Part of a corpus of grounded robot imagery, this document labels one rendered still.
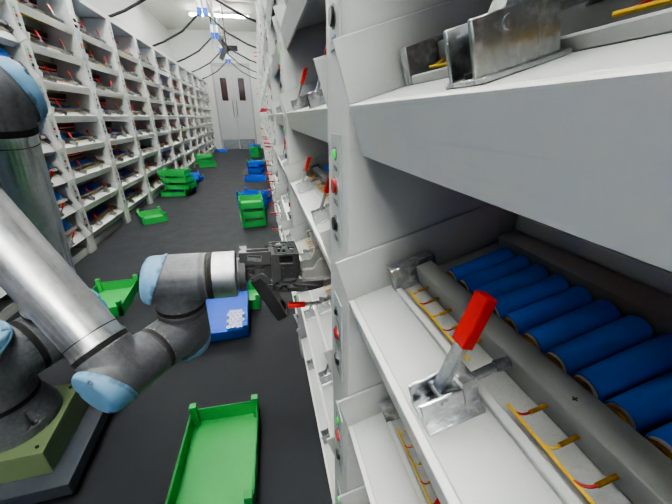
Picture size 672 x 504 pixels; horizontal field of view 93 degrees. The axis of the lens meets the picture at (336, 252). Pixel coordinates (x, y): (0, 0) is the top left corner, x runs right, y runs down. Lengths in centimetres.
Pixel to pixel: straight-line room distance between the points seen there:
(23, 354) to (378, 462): 90
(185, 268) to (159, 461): 67
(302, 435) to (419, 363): 85
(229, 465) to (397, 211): 89
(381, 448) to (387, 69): 42
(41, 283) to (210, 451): 67
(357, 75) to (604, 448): 29
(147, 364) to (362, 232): 46
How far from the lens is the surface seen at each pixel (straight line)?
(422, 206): 35
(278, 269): 62
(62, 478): 118
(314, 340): 93
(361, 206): 32
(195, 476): 109
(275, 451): 108
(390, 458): 46
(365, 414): 48
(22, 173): 92
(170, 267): 64
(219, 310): 159
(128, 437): 126
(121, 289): 214
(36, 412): 119
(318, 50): 103
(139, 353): 66
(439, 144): 17
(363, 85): 31
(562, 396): 23
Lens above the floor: 87
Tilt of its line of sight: 23 degrees down
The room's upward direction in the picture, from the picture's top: 1 degrees counter-clockwise
